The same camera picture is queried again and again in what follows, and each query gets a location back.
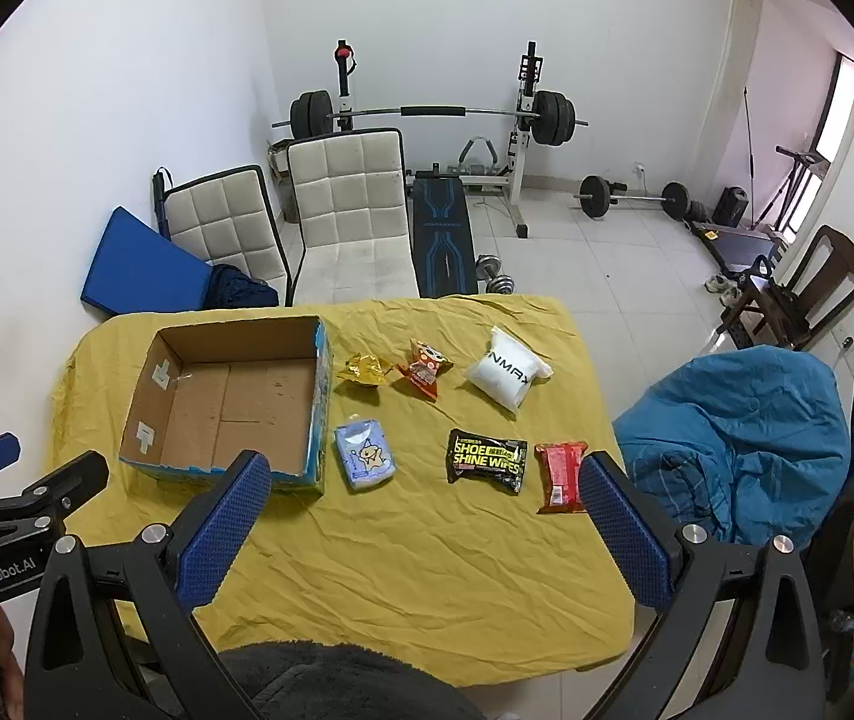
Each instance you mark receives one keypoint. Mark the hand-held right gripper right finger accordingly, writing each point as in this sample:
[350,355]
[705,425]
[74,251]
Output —
[622,540]

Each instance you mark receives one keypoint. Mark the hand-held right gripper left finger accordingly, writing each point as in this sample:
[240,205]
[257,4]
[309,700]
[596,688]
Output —
[224,532]

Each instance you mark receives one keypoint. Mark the red snack packet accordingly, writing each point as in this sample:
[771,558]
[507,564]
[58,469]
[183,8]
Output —
[556,476]

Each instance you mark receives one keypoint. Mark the cardboard box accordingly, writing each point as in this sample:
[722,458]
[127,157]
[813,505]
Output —
[247,405]

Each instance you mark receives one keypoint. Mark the black wipes pack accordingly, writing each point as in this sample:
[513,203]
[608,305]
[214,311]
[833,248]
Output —
[487,459]

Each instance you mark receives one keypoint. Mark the light blue tissue pack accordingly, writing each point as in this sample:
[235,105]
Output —
[363,454]

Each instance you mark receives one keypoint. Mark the white soft packet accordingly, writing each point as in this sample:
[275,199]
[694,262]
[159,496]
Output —
[506,373]

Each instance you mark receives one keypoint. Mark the yellow snack packet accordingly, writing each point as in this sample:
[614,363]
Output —
[363,370]

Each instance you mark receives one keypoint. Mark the orange snack packet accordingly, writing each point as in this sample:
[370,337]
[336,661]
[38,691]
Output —
[421,369]

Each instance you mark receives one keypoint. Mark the person's left hand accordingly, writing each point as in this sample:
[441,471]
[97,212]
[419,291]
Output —
[7,660]

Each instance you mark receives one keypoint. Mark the blue duvet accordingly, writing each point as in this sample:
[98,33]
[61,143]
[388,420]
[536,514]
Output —
[742,435]

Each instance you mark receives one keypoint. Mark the dark fleece garment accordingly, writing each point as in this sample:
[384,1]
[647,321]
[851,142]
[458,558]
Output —
[344,679]

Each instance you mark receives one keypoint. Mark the yellow tablecloth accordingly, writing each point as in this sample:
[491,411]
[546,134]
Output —
[412,577]

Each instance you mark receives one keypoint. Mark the blue foam mat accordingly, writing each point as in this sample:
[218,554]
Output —
[142,262]

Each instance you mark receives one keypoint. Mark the dark blue cloth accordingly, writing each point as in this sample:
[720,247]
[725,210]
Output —
[239,289]

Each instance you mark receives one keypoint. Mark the white shoes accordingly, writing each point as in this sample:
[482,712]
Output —
[723,289]

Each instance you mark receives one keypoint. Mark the chrome dumbbell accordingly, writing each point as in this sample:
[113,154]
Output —
[498,277]

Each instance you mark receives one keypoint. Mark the black blue stick tool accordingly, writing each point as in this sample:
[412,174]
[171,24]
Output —
[161,202]

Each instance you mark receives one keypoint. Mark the small white quilted chair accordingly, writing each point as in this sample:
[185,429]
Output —
[224,217]

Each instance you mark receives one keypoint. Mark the black treadmill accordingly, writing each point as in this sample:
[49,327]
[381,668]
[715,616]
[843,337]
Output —
[742,247]

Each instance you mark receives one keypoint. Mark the short barbell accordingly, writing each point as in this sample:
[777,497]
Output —
[637,199]

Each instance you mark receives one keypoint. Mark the dark wooden chair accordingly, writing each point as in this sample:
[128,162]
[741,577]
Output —
[835,270]

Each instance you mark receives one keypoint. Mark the black speaker box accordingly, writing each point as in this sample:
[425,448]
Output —
[730,208]

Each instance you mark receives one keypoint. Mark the large white quilted chair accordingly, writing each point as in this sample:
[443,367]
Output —
[352,202]

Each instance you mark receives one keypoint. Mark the black weight bench pad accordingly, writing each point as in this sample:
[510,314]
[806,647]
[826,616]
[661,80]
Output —
[438,232]

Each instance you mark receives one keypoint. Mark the white barbell rack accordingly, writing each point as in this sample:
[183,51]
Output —
[521,165]

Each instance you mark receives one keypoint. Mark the thin black bar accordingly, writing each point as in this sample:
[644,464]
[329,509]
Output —
[749,157]

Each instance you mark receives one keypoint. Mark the black folding stand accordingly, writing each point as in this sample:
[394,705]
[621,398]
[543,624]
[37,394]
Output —
[798,172]

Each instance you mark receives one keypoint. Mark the long racked barbell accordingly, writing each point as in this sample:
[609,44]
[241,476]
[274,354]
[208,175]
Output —
[434,111]

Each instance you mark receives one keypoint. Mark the window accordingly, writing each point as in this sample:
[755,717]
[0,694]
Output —
[843,105]

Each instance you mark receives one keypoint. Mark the grey exercise frame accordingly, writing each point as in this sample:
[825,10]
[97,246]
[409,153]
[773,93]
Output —
[479,157]

